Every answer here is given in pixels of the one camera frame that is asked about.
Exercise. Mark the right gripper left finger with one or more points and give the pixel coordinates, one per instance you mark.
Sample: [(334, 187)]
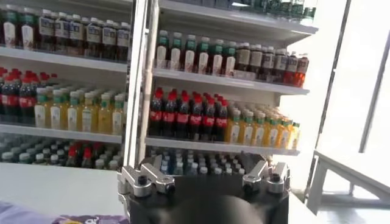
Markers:
[(143, 181)]

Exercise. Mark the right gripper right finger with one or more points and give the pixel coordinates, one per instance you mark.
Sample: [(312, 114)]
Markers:
[(275, 179)]

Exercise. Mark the purple t-shirt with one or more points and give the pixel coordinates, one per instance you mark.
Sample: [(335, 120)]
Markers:
[(18, 214)]

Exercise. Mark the yellow juice bottle green cap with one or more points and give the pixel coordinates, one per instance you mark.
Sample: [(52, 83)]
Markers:
[(259, 132), (247, 131), (88, 117), (73, 115), (271, 134), (294, 137), (41, 112), (234, 129), (118, 120), (283, 136), (56, 114), (104, 118)]

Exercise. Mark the cola bottle red cap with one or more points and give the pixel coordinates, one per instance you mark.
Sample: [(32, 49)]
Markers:
[(71, 155), (169, 117), (156, 115), (221, 122), (87, 156), (9, 100), (27, 102), (208, 121), (196, 119), (182, 118)]

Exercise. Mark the dark drink bottle white cap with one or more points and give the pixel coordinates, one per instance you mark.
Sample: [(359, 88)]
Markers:
[(76, 33), (280, 63), (268, 61), (54, 159), (93, 36), (108, 38), (291, 65), (123, 39), (61, 31), (46, 29), (40, 158)]

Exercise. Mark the grey metal drink shelf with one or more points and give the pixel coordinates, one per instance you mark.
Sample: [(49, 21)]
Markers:
[(61, 61), (228, 80)]

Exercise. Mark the red drink bottle white cap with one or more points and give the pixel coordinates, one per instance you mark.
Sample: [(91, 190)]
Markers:
[(301, 68)]

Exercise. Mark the dark bottle white label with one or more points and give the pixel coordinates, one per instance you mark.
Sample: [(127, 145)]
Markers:
[(7, 157), (24, 158)]

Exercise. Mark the dark bottle grey label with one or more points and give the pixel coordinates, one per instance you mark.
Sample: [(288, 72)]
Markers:
[(256, 59), (243, 56)]

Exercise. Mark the grey metal frame table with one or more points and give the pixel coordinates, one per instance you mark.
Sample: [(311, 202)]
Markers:
[(344, 172)]

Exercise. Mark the dark metal window post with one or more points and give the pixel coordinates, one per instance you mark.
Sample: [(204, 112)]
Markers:
[(328, 94)]

